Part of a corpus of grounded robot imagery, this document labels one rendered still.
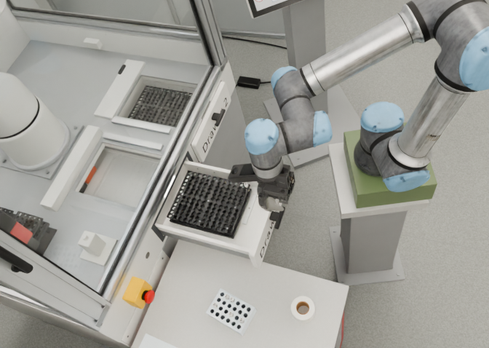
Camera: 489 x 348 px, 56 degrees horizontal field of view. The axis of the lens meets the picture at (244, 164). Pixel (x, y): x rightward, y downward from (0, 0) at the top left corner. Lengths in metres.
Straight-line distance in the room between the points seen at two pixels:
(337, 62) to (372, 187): 0.53
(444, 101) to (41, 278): 0.96
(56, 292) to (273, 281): 0.65
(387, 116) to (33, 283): 0.98
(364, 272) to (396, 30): 1.41
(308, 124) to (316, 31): 1.21
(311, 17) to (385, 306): 1.32
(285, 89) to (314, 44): 1.16
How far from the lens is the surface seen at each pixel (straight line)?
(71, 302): 1.24
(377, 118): 1.36
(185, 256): 1.57
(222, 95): 1.71
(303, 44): 2.22
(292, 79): 1.11
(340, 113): 2.69
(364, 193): 1.49
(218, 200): 1.50
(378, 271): 2.28
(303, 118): 1.05
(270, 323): 1.45
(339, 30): 3.19
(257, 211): 1.50
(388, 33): 1.10
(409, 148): 1.24
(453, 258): 2.38
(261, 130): 1.01
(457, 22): 1.05
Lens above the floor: 2.17
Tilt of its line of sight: 57 degrees down
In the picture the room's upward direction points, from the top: 18 degrees counter-clockwise
